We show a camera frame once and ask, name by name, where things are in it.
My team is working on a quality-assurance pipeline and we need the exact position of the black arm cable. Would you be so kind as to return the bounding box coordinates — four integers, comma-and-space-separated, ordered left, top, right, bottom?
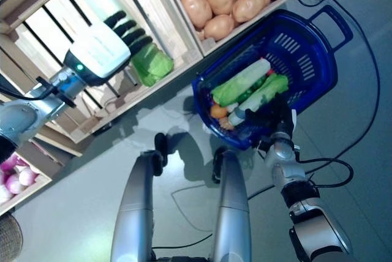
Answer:
0, 87, 42, 100
293, 144, 355, 189

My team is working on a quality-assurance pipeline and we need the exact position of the small orange round vegetable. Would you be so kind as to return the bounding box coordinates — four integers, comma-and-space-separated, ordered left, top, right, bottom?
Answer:
210, 104, 228, 119

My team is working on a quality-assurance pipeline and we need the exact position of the wooden slatted crate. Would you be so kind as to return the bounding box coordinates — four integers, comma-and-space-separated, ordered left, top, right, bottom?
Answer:
0, 0, 205, 145

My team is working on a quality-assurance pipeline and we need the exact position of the wooden turnip crate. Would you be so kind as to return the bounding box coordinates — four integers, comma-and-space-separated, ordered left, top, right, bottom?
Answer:
0, 144, 53, 215

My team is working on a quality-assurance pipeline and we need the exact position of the silver right robot leg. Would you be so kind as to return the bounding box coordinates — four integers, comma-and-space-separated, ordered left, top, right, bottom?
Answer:
211, 148, 252, 262

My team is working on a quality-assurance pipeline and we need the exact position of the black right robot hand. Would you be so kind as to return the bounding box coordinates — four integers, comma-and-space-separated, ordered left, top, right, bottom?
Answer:
244, 92, 296, 140

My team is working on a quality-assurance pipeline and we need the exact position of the silver left robot leg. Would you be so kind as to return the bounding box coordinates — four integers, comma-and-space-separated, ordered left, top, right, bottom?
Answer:
110, 132, 168, 262

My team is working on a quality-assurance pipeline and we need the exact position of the blue plastic shopping basket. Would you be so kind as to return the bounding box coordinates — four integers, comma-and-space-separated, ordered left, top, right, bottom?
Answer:
191, 4, 353, 152

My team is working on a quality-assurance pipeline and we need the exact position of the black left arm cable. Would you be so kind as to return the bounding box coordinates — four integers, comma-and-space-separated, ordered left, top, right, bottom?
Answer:
0, 87, 42, 100

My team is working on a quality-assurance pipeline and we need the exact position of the long black floor cable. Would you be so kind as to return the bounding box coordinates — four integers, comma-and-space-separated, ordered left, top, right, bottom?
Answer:
244, 0, 382, 200

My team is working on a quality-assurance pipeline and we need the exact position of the silver robot leg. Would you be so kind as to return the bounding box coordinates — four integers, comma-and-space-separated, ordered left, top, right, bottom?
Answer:
211, 148, 252, 262
110, 132, 168, 262

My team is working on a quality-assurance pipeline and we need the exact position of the purple white turnip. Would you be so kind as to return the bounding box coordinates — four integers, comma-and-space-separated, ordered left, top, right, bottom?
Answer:
0, 155, 21, 173
17, 168, 39, 186
5, 179, 25, 195
0, 185, 15, 203

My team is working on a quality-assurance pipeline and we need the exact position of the wooden potato crate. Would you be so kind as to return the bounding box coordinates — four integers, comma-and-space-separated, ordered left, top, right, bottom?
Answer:
157, 0, 337, 58

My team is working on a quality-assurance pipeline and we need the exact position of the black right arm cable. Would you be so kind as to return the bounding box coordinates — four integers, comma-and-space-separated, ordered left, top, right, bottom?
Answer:
293, 144, 355, 189

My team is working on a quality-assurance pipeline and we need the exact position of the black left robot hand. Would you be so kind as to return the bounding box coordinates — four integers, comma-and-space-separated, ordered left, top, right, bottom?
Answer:
62, 10, 154, 87

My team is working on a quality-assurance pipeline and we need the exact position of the woven wicker basket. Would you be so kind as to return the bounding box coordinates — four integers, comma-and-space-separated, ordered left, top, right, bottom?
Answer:
0, 212, 25, 262

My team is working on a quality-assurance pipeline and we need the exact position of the small yellow orange vegetable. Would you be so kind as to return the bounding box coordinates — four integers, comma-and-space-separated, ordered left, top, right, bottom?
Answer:
220, 117, 235, 131

